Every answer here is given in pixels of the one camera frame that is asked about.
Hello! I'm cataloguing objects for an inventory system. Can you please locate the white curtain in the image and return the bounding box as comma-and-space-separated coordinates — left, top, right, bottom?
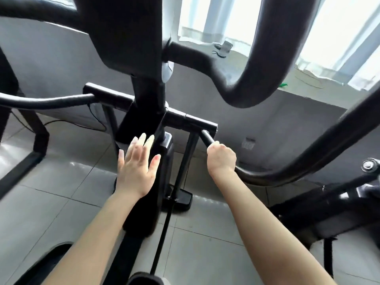
177, 0, 380, 93

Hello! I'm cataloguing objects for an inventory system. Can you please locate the person's left hand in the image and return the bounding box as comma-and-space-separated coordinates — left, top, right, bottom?
114, 133, 162, 201

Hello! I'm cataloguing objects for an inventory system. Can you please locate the person's right forearm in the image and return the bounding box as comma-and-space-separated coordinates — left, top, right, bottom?
211, 170, 337, 285

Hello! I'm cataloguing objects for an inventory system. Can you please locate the black fabric strap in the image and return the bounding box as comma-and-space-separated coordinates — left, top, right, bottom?
213, 40, 235, 58

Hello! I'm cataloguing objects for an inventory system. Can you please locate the white wall socket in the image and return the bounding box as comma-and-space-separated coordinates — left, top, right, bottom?
241, 137, 257, 151

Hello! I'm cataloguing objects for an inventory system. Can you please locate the person's right hand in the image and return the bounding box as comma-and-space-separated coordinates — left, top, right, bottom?
206, 141, 238, 182

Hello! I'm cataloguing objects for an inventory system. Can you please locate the person's left forearm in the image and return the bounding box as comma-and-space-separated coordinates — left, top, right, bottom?
42, 190, 143, 285

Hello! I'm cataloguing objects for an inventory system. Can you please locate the black socket cable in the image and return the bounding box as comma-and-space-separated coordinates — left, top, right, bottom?
12, 104, 108, 133

